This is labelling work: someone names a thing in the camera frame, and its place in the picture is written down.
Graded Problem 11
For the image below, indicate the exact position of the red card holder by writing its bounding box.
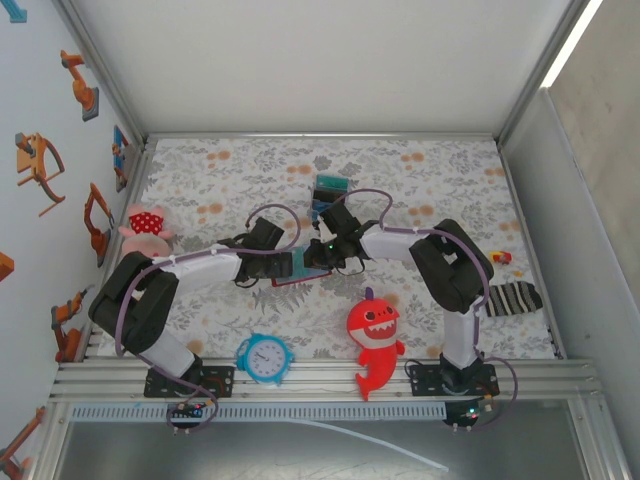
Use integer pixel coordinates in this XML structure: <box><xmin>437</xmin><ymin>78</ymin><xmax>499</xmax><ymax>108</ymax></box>
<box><xmin>272</xmin><ymin>245</ymin><xmax>331</xmax><ymax>289</ymax></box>

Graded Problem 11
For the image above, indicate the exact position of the blue alarm clock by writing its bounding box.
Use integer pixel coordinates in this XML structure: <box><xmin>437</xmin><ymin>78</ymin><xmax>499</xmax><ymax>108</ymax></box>
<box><xmin>234</xmin><ymin>332</ymin><xmax>296</xmax><ymax>390</ymax></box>

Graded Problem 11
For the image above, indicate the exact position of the floral table mat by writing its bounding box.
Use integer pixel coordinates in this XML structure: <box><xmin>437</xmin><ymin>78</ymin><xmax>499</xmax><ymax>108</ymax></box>
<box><xmin>97</xmin><ymin>137</ymin><xmax>561</xmax><ymax>361</ymax></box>

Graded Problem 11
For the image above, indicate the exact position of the red shark plush toy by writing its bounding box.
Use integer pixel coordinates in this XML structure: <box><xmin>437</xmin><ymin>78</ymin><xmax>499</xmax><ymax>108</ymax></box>
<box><xmin>346</xmin><ymin>286</ymin><xmax>407</xmax><ymax>403</ymax></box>

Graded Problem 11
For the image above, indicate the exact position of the pink pig plush toy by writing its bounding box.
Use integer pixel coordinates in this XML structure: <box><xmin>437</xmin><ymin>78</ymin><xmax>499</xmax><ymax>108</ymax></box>
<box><xmin>118</xmin><ymin>203</ymin><xmax>177</xmax><ymax>259</ymax></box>

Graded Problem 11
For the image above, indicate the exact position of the left circuit board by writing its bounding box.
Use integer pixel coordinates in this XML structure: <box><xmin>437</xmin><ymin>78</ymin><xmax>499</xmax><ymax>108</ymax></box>
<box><xmin>167</xmin><ymin>401</ymin><xmax>207</xmax><ymax>427</ymax></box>

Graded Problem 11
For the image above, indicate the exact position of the circuit board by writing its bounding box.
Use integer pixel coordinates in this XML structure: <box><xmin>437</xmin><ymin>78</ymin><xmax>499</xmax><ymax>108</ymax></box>
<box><xmin>442</xmin><ymin>399</ymin><xmax>494</xmax><ymax>430</ymax></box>
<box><xmin>167</xmin><ymin>401</ymin><xmax>207</xmax><ymax>427</ymax></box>

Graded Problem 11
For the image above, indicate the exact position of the black white striped sock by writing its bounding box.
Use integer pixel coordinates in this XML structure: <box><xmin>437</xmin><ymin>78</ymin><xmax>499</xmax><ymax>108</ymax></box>
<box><xmin>484</xmin><ymin>280</ymin><xmax>544</xmax><ymax>318</ymax></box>

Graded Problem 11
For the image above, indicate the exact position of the white plastic tube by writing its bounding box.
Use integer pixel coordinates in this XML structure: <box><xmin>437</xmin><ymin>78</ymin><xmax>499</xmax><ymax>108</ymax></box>
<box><xmin>294</xmin><ymin>418</ymin><xmax>450</xmax><ymax>473</ymax></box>

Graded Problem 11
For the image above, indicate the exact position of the right circuit board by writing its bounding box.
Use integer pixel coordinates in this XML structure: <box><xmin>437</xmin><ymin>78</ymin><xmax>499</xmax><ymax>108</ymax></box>
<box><xmin>442</xmin><ymin>399</ymin><xmax>494</xmax><ymax>430</ymax></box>

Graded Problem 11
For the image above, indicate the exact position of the white light strip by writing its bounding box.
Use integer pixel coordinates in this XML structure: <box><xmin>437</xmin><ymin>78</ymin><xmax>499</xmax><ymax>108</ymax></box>
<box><xmin>539</xmin><ymin>0</ymin><xmax>607</xmax><ymax>90</ymax></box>

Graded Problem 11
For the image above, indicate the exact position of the aluminium back rail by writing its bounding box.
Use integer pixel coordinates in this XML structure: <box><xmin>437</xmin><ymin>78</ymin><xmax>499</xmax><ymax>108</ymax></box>
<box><xmin>144</xmin><ymin>131</ymin><xmax>501</xmax><ymax>142</ymax></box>

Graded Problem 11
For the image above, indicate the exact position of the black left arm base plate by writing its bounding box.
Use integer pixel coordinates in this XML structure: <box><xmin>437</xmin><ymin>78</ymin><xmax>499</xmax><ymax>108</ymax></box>
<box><xmin>143</xmin><ymin>365</ymin><xmax>236</xmax><ymax>399</ymax></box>

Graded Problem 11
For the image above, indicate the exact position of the aluminium front rail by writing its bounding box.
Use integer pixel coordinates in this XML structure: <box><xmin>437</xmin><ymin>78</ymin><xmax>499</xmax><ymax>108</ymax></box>
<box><xmin>48</xmin><ymin>357</ymin><xmax>604</xmax><ymax>401</ymax></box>

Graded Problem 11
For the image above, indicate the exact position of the aluminium side rail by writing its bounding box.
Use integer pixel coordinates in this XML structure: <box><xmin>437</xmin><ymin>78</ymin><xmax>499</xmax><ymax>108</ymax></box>
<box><xmin>84</xmin><ymin>142</ymin><xmax>154</xmax><ymax>361</ymax></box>

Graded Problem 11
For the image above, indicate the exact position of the grey slotted cable duct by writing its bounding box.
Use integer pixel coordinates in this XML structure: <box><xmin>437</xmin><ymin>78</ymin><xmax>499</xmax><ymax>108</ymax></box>
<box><xmin>69</xmin><ymin>403</ymin><xmax>448</xmax><ymax>422</ymax></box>

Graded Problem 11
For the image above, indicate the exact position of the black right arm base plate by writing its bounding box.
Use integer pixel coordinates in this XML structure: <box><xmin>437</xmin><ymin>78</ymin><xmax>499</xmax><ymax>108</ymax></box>
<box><xmin>408</xmin><ymin>362</ymin><xmax>500</xmax><ymax>397</ymax></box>

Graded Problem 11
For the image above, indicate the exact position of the blue orange wall sticker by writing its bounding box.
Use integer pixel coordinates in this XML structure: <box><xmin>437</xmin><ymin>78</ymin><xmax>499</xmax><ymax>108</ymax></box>
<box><xmin>112</xmin><ymin>124</ymin><xmax>131</xmax><ymax>194</ymax></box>

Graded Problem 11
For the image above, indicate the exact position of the aluminium frame post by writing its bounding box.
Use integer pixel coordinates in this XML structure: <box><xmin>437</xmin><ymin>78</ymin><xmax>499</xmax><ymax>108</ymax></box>
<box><xmin>492</xmin><ymin>0</ymin><xmax>596</xmax><ymax>146</ymax></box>
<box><xmin>52</xmin><ymin>0</ymin><xmax>151</xmax><ymax>146</ymax></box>

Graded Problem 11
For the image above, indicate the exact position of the orange gripper claw wall sticker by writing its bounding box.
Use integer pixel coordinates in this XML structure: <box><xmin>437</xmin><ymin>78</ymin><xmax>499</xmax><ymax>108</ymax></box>
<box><xmin>14</xmin><ymin>132</ymin><xmax>67</xmax><ymax>218</ymax></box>

